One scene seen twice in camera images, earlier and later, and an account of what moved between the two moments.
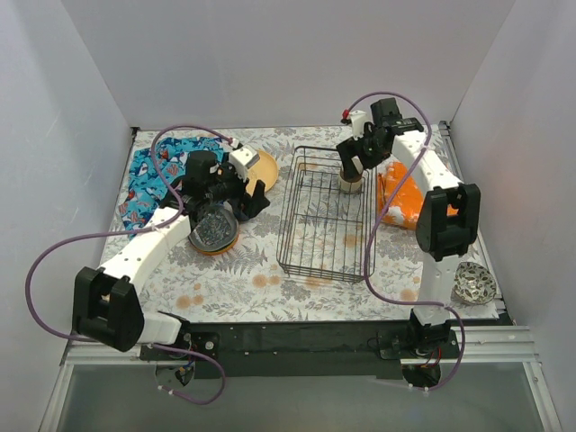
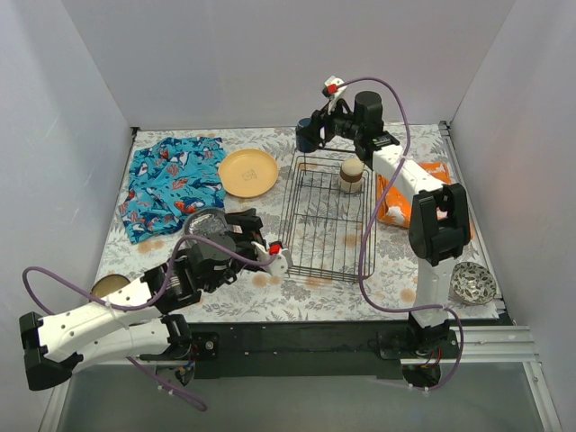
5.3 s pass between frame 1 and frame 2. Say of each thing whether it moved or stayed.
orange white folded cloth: stayed
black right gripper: moved
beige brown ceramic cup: stayed
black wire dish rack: stayed
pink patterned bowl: stayed
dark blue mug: moved
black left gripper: moved
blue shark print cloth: stayed
